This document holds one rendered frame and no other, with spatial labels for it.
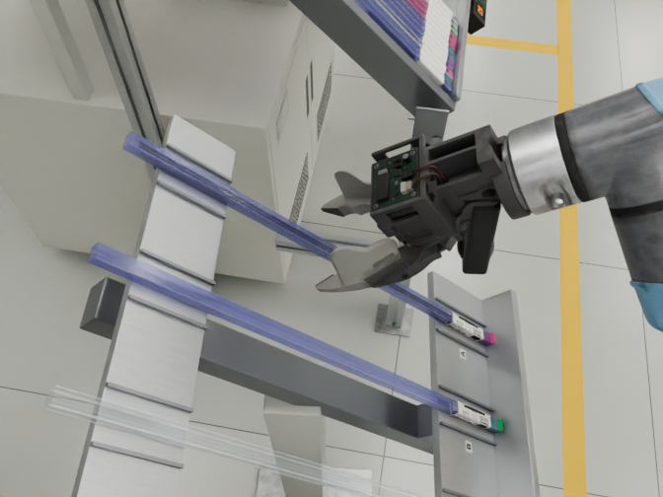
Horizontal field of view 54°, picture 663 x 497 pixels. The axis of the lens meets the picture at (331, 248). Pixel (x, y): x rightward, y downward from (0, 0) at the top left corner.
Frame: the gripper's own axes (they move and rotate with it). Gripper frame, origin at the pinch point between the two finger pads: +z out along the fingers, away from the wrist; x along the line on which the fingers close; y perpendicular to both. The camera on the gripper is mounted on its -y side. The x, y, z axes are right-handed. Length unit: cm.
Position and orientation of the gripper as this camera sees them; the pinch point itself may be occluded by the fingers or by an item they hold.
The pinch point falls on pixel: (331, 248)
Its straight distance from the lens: 65.5
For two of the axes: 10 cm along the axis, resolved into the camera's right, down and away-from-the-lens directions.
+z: -8.4, 2.6, 4.7
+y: -5.4, -4.8, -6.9
